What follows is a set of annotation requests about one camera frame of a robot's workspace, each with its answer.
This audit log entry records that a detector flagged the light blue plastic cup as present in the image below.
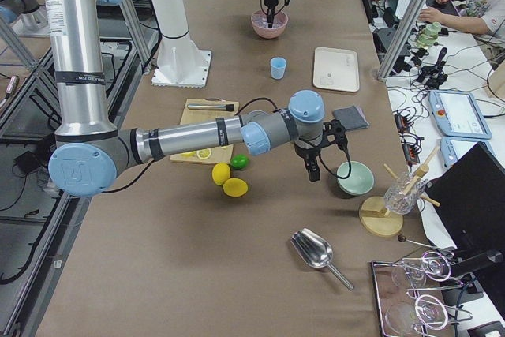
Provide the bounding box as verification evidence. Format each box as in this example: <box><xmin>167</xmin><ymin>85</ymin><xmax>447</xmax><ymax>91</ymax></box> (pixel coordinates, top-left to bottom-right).
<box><xmin>270</xmin><ymin>57</ymin><xmax>287</xmax><ymax>80</ymax></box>

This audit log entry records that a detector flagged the lemon half upper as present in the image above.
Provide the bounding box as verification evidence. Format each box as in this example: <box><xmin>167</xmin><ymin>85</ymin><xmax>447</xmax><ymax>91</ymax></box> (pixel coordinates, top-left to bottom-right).
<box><xmin>180</xmin><ymin>151</ymin><xmax>196</xmax><ymax>158</ymax></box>

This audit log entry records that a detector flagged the green lime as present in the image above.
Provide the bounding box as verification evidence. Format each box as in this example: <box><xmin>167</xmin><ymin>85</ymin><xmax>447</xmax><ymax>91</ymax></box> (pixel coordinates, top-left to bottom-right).
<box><xmin>230</xmin><ymin>154</ymin><xmax>249</xmax><ymax>170</ymax></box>

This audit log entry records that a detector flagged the bamboo cutting board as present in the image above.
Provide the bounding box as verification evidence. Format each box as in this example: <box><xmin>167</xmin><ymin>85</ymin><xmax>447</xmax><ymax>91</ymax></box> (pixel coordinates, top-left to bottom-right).
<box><xmin>170</xmin><ymin>98</ymin><xmax>239</xmax><ymax>165</ymax></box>

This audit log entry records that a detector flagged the seated person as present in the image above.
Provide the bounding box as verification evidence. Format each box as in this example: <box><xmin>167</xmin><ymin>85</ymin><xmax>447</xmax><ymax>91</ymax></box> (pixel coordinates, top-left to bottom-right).
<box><xmin>418</xmin><ymin>0</ymin><xmax>504</xmax><ymax>43</ymax></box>

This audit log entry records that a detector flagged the upper teach pendant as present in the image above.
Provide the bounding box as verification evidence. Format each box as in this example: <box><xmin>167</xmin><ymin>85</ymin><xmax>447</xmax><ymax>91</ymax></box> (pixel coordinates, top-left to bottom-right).
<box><xmin>428</xmin><ymin>90</ymin><xmax>492</xmax><ymax>140</ymax></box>

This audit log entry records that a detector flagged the steel ice scoop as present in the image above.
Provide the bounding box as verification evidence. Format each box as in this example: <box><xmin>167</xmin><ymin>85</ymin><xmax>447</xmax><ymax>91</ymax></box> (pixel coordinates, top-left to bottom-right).
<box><xmin>290</xmin><ymin>228</ymin><xmax>354</xmax><ymax>290</ymax></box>

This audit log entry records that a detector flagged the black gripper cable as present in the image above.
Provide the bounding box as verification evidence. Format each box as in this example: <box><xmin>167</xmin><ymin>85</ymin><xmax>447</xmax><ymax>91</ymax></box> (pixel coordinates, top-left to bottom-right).
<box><xmin>320</xmin><ymin>131</ymin><xmax>353</xmax><ymax>178</ymax></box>

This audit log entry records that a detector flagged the metal glass rack tray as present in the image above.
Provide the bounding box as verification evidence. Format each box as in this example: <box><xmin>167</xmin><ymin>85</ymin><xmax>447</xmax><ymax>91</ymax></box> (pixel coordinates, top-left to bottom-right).
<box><xmin>370</xmin><ymin>261</ymin><xmax>473</xmax><ymax>336</ymax></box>

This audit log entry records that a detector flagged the aluminium frame post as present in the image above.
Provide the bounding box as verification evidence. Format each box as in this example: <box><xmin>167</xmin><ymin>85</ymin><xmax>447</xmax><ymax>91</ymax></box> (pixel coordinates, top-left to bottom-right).
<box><xmin>377</xmin><ymin>0</ymin><xmax>426</xmax><ymax>82</ymax></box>

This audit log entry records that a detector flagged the pink bowl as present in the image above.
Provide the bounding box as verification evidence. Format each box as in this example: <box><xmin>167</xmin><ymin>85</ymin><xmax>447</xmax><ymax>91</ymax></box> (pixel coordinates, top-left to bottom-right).
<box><xmin>250</xmin><ymin>10</ymin><xmax>289</xmax><ymax>39</ymax></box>

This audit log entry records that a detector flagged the cream rabbit serving tray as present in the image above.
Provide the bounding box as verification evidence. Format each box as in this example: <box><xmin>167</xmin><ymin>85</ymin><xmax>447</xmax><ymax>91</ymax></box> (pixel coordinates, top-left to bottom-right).
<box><xmin>312</xmin><ymin>47</ymin><xmax>360</xmax><ymax>92</ymax></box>

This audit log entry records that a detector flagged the wooden cup stand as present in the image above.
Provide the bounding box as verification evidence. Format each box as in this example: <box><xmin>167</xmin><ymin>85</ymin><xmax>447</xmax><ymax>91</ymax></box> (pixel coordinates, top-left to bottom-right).
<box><xmin>359</xmin><ymin>146</ymin><xmax>440</xmax><ymax>238</ymax></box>

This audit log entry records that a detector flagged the steel muddler black tip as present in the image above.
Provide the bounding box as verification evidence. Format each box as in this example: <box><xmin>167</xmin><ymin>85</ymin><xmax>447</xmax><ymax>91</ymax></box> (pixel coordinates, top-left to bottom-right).
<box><xmin>186</xmin><ymin>103</ymin><xmax>234</xmax><ymax>112</ymax></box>

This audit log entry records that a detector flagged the wine glass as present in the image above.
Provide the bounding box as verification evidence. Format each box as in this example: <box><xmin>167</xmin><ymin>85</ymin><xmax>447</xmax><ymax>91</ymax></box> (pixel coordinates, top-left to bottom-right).
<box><xmin>391</xmin><ymin>250</ymin><xmax>462</xmax><ymax>290</ymax></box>
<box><xmin>384</xmin><ymin>294</ymin><xmax>449</xmax><ymax>336</ymax></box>

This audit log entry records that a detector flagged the yellow lemon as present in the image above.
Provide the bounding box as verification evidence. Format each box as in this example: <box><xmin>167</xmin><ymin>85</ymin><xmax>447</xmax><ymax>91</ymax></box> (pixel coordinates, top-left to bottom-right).
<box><xmin>222</xmin><ymin>178</ymin><xmax>249</xmax><ymax>197</ymax></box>
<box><xmin>211</xmin><ymin>163</ymin><xmax>231</xmax><ymax>186</ymax></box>

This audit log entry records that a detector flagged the upper wine glass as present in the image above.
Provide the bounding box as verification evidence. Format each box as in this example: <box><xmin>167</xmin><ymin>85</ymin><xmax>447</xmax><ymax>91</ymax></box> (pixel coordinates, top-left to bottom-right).
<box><xmin>391</xmin><ymin>250</ymin><xmax>462</xmax><ymax>290</ymax></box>

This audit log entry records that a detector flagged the lower wine glass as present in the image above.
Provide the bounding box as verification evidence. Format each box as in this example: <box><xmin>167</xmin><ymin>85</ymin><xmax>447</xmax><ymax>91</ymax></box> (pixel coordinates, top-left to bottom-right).
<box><xmin>384</xmin><ymin>294</ymin><xmax>449</xmax><ymax>336</ymax></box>

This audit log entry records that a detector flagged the pile of clear ice cubes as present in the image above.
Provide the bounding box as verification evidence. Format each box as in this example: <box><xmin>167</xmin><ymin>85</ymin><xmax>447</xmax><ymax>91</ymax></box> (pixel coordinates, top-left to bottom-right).
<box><xmin>251</xmin><ymin>11</ymin><xmax>289</xmax><ymax>32</ymax></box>

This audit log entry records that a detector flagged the teach pendant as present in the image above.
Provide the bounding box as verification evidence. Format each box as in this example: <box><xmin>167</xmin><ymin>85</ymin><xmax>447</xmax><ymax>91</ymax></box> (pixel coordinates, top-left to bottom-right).
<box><xmin>440</xmin><ymin>137</ymin><xmax>494</xmax><ymax>169</ymax></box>
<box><xmin>428</xmin><ymin>90</ymin><xmax>492</xmax><ymax>140</ymax></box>

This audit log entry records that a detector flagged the lemon half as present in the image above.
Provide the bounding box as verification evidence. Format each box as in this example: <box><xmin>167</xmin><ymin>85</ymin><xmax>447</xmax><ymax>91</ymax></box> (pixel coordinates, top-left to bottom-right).
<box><xmin>180</xmin><ymin>151</ymin><xmax>196</xmax><ymax>158</ymax></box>
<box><xmin>196</xmin><ymin>148</ymin><xmax>212</xmax><ymax>159</ymax></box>

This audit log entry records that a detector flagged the lower teach pendant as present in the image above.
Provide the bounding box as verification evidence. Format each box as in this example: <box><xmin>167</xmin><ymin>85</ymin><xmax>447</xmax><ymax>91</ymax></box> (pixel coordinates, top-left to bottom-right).
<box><xmin>440</xmin><ymin>137</ymin><xmax>494</xmax><ymax>169</ymax></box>

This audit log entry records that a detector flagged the black monitor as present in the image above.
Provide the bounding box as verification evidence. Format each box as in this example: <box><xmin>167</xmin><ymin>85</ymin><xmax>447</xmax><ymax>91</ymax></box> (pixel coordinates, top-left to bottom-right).
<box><xmin>427</xmin><ymin>142</ymin><xmax>504</xmax><ymax>253</ymax></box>

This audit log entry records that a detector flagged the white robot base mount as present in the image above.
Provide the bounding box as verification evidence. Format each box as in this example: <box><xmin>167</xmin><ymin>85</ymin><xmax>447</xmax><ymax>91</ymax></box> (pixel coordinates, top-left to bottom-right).
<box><xmin>151</xmin><ymin>0</ymin><xmax>212</xmax><ymax>88</ymax></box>

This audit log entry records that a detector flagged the grey folded cloth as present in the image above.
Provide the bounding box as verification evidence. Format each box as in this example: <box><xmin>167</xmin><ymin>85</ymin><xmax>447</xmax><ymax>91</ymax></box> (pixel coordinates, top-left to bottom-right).
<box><xmin>332</xmin><ymin>105</ymin><xmax>369</xmax><ymax>131</ymax></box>

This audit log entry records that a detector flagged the light green bowl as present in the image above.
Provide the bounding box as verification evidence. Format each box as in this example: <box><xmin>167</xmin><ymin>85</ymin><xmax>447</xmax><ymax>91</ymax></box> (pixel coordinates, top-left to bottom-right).
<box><xmin>337</xmin><ymin>161</ymin><xmax>375</xmax><ymax>196</ymax></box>

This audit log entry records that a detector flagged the lemon half lower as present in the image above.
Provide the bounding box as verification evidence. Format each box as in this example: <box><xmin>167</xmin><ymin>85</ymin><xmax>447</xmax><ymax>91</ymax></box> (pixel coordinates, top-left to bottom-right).
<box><xmin>196</xmin><ymin>148</ymin><xmax>212</xmax><ymax>159</ymax></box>

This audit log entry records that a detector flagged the clear textured glass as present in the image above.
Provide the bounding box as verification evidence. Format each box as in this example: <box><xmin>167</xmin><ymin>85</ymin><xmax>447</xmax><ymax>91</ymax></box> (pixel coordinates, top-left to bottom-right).
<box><xmin>383</xmin><ymin>172</ymin><xmax>427</xmax><ymax>215</ymax></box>

